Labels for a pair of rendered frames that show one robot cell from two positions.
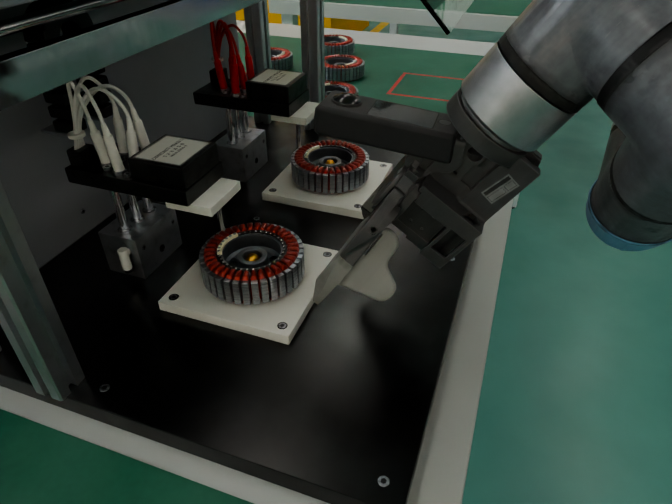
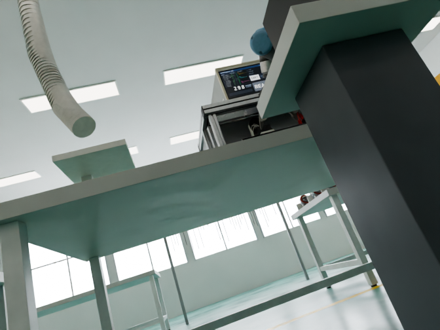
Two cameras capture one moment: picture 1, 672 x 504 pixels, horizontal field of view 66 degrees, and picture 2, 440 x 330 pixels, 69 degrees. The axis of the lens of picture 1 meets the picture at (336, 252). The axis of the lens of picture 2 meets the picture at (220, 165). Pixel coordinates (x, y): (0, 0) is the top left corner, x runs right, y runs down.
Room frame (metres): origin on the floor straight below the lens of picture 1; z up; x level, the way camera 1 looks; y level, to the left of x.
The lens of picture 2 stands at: (-0.42, -0.83, 0.37)
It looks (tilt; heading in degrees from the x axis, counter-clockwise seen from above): 19 degrees up; 58
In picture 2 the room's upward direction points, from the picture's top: 19 degrees counter-clockwise
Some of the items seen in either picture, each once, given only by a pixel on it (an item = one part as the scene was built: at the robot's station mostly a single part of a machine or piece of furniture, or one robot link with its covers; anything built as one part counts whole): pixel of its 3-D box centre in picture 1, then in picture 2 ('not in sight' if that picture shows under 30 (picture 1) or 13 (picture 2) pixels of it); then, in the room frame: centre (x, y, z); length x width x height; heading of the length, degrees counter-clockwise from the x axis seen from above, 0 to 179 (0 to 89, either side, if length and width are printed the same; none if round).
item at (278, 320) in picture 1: (255, 278); not in sight; (0.45, 0.09, 0.78); 0.15 x 0.15 x 0.01; 70
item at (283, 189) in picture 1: (330, 180); not in sight; (0.68, 0.01, 0.78); 0.15 x 0.15 x 0.01; 70
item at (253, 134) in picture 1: (241, 152); not in sight; (0.73, 0.14, 0.80); 0.08 x 0.05 x 0.06; 160
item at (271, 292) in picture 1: (253, 260); not in sight; (0.45, 0.09, 0.80); 0.11 x 0.11 x 0.04
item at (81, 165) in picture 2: not in sight; (105, 197); (-0.09, 0.90, 0.98); 0.37 x 0.35 x 0.46; 160
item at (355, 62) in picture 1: (340, 67); not in sight; (1.25, -0.01, 0.77); 0.11 x 0.11 x 0.04
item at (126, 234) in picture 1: (142, 237); not in sight; (0.50, 0.23, 0.80); 0.08 x 0.05 x 0.06; 160
